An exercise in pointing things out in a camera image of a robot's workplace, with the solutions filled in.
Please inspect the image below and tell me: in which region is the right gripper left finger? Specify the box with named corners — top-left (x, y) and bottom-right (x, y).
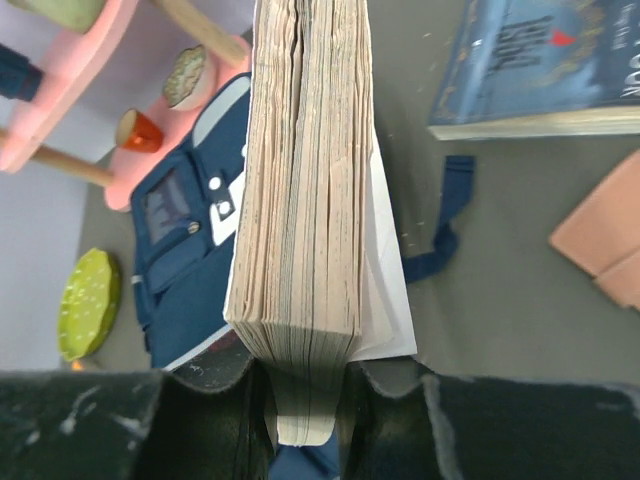
top-left (1, 339), bottom-right (274, 479)

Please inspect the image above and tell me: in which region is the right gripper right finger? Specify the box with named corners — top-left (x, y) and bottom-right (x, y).
top-left (337, 357), bottom-right (639, 479)

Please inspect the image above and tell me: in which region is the navy blue student backpack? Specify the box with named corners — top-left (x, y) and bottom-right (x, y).
top-left (130, 72), bottom-right (477, 480)

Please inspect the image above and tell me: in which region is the green polka dot plate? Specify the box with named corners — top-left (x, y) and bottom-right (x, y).
top-left (57, 248), bottom-right (122, 362)

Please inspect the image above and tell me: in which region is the pink three-tier wooden shelf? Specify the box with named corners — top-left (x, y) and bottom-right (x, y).
top-left (0, 0), bottom-right (252, 212)

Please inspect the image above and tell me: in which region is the small orange cup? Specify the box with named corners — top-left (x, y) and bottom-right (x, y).
top-left (115, 109), bottom-right (164, 153)

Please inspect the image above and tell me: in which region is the patterned ceramic bowl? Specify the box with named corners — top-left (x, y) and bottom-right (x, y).
top-left (162, 45), bottom-right (217, 111)

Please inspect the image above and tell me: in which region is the blue Nineteen Eighty-Four book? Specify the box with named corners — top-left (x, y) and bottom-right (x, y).
top-left (428, 1), bottom-right (639, 140)

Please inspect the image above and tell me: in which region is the dark blue mug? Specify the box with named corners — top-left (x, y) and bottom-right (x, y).
top-left (0, 45), bottom-right (43, 102)

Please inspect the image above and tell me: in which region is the pale green mug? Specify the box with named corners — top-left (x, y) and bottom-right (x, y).
top-left (8, 0), bottom-right (107, 34)

